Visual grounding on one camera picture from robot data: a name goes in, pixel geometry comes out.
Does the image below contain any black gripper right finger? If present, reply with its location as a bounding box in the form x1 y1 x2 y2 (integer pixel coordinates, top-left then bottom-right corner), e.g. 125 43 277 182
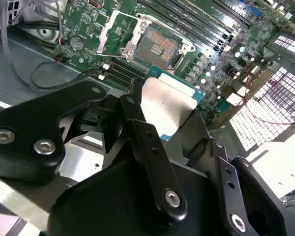
178 107 289 236

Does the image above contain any silver topped CPU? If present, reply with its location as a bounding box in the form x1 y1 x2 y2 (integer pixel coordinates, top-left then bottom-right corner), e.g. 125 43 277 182
140 65 206 142

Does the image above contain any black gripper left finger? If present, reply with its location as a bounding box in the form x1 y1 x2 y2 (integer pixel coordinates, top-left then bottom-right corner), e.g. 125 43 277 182
0 78 188 222

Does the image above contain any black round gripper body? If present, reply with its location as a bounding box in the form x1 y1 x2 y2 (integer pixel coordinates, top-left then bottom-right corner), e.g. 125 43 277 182
48 157 227 236

